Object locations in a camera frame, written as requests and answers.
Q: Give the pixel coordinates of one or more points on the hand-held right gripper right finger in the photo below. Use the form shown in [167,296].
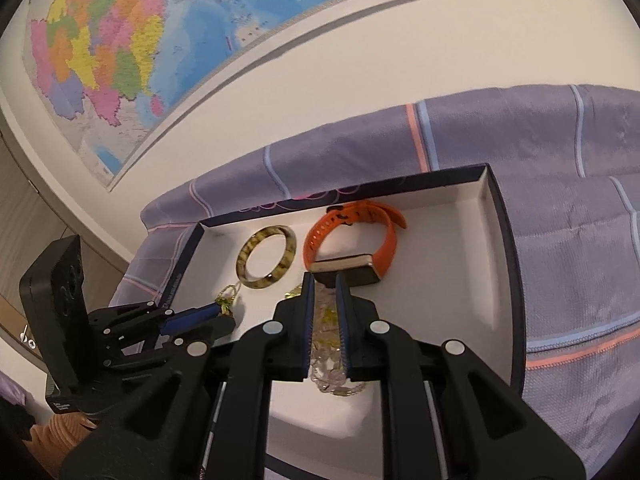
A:
[342,325]

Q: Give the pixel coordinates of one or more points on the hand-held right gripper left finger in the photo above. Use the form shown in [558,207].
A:
[309,325]

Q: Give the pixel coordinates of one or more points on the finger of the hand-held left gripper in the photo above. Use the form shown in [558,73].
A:
[210,332]
[192,317]

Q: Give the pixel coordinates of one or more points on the amber bangle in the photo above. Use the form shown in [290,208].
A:
[245,260]

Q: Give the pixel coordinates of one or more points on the orange smartwatch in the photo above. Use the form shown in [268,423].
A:
[387,250]

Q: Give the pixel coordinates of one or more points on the dark purple cardboard box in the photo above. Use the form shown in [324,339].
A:
[450,270]

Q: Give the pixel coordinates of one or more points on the person's left hand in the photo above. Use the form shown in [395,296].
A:
[60,435]

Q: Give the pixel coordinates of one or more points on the colourful wall map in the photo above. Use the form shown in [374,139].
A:
[150,35]

